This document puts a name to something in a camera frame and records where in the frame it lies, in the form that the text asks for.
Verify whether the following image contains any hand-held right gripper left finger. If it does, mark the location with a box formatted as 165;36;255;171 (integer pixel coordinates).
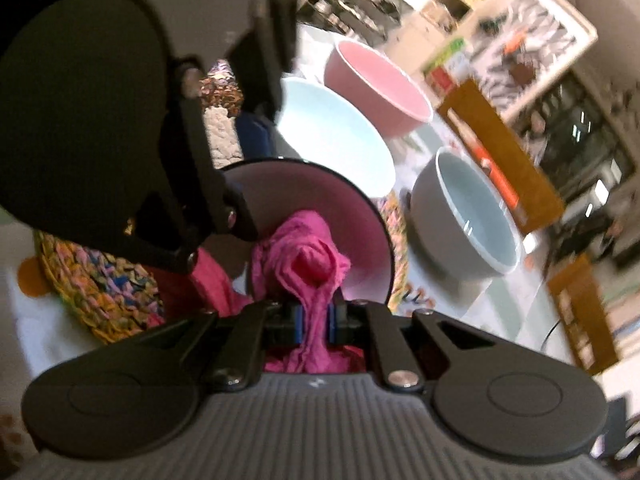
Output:
124;301;306;393

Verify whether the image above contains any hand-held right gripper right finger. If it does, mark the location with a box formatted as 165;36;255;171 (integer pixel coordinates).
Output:
324;299;502;392

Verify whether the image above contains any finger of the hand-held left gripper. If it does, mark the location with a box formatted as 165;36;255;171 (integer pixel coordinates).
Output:
121;55;261;275
222;0;298;161

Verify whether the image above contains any pink cloth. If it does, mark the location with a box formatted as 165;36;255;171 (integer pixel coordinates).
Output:
147;210;366;376

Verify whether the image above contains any white bowl with black rim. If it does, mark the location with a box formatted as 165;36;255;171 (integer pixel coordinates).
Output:
215;159;396;311

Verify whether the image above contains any light blue bowl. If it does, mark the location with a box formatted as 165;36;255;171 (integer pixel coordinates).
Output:
272;77;397;198

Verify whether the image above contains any pink bowl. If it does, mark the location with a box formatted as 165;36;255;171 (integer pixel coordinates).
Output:
324;40;434;139

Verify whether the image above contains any grey blue bowl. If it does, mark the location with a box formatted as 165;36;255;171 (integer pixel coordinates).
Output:
410;147;526;279

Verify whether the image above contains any checkered floral tablecloth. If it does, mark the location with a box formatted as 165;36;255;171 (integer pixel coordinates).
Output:
0;52;576;461

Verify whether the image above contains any colourful crocheted round mat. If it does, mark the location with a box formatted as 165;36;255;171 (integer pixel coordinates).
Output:
32;57;416;346

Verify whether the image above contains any metal shoe rack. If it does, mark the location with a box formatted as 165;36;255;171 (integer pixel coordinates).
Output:
300;0;417;41

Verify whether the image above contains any red cardboard box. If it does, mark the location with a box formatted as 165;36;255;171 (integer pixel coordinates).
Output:
427;67;459;94

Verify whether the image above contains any green packet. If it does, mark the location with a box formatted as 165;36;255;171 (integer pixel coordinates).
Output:
425;37;469;74

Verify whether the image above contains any wide wooden chair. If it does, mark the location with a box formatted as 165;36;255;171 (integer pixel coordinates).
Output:
437;77;567;234

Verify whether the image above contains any narrow wooden chair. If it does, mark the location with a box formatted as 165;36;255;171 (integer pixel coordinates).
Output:
547;255;622;377

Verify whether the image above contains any white cabinet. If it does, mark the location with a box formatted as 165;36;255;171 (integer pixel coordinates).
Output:
420;0;599;126

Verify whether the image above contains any thin black cable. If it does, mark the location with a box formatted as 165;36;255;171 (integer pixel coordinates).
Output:
542;310;567;352

